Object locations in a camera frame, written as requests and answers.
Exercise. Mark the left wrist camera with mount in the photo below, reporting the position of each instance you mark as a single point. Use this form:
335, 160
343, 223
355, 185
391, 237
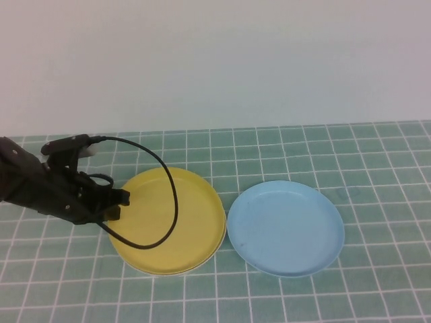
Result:
67, 143

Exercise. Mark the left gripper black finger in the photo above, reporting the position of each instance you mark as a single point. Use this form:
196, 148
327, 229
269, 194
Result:
122, 197
114, 214

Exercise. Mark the green white checked tablecloth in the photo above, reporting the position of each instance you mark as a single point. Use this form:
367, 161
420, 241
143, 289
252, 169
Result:
370, 269

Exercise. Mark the yellow round plate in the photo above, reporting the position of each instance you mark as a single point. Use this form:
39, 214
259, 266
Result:
161, 215

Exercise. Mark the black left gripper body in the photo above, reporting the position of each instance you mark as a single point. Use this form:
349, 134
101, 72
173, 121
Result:
67, 198

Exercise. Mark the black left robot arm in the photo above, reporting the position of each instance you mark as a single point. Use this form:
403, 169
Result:
17, 175

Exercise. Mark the light blue round plate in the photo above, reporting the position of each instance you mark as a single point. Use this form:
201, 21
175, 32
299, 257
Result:
286, 228

